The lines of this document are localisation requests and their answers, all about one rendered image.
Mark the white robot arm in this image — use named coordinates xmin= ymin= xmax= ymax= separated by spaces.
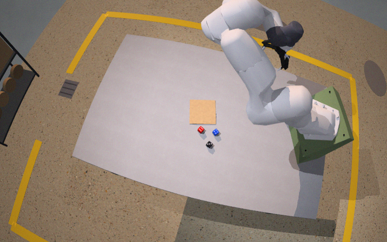
xmin=201 ymin=0 xmax=340 ymax=141

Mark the blue die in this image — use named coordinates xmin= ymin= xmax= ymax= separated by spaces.
xmin=212 ymin=129 xmax=219 ymax=136

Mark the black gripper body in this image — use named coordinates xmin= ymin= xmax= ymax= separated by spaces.
xmin=274 ymin=45 xmax=286 ymax=56

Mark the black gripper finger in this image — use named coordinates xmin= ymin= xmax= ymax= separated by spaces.
xmin=262 ymin=40 xmax=277 ymax=50
xmin=277 ymin=52 xmax=290 ymax=71

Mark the tan flat mat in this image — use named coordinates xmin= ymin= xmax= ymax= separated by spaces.
xmin=189 ymin=100 xmax=216 ymax=124

